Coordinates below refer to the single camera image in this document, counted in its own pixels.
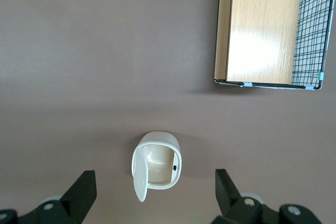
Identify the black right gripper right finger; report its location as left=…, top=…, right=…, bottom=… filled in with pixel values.
left=211, top=168, right=324, bottom=224

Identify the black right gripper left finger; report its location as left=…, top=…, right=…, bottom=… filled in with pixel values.
left=0, top=170, right=98, bottom=224

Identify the small white trash can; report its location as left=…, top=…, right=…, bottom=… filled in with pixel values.
left=131, top=131, right=183, bottom=203

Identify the wooden shelf with wire frame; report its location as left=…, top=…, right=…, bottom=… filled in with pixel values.
left=213, top=0, right=336, bottom=91

